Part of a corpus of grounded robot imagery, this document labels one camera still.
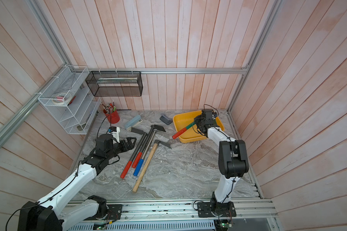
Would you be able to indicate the speckled hoe outer red grip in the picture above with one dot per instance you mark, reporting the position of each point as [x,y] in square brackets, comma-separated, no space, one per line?
[136,154]

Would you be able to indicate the red metal pencil cup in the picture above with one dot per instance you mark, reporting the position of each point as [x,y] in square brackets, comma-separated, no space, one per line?
[113,117]

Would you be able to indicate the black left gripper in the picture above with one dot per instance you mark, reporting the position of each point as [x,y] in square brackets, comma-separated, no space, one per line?
[131,146]

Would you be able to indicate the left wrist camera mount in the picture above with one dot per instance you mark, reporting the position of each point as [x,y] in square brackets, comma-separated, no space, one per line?
[114,131]

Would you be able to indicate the yellow plastic storage box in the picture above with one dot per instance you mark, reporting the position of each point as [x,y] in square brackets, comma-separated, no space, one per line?
[188,132]

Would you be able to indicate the white wire mesh shelf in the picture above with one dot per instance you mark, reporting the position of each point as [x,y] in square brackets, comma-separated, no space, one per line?
[75,118]

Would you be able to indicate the black wire mesh basket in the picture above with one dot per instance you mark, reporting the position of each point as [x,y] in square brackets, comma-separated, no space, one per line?
[115,83]

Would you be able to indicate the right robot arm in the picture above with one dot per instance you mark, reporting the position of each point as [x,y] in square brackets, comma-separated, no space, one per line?
[232,156]

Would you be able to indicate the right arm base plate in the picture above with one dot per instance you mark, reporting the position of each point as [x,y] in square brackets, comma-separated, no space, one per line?
[213,209]

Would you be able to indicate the light blue stapler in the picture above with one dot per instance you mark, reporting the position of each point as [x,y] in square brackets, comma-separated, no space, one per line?
[133,122]

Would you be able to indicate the wooden handle hoe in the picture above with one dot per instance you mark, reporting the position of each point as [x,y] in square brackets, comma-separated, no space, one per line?
[151,155]

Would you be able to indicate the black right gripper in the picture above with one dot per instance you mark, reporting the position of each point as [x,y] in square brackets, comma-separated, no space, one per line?
[197,119]

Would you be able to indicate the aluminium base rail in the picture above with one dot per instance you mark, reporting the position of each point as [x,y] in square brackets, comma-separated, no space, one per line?
[184,209]

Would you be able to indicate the green hoe red grip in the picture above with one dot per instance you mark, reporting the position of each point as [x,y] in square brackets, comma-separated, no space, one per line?
[184,130]

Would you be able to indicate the speckled hoe red grip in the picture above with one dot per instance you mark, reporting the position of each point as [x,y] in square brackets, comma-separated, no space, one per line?
[153,127]
[136,154]

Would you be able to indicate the tape roll on shelf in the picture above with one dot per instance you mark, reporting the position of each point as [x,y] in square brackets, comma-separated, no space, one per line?
[62,98]

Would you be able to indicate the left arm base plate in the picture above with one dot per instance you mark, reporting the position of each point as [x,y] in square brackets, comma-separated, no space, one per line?
[107,212]

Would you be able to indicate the speckled hoe inner red grip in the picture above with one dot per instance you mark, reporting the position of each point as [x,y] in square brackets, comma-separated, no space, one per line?
[153,127]

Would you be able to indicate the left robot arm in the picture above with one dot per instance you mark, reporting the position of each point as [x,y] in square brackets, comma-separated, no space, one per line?
[49,213]

